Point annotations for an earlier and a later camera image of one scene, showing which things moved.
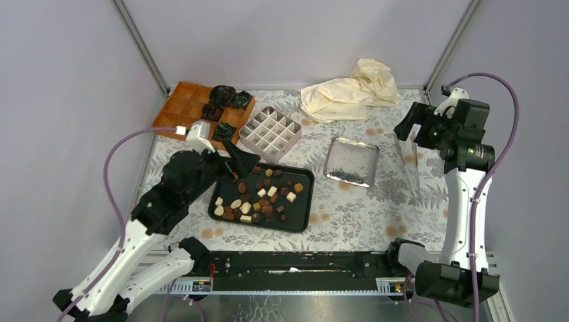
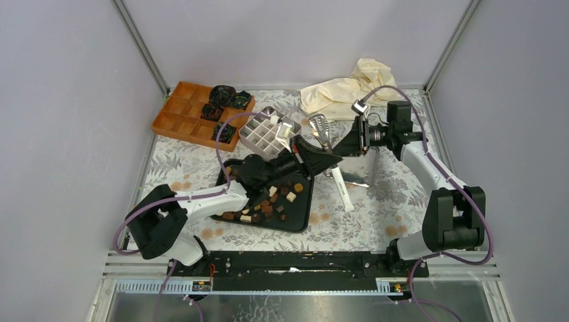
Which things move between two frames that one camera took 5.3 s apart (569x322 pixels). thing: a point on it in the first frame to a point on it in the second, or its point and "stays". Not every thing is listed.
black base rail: x=297 y=270 stays
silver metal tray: x=351 y=162 stays
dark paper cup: x=223 y=131 stays
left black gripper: x=241 y=164 to x=308 y=158
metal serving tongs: x=417 y=194 to x=320 y=124
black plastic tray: x=273 y=195 stays
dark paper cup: x=211 y=112 stays
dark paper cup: x=222 y=95 stays
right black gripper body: x=434 y=128 to x=362 y=135
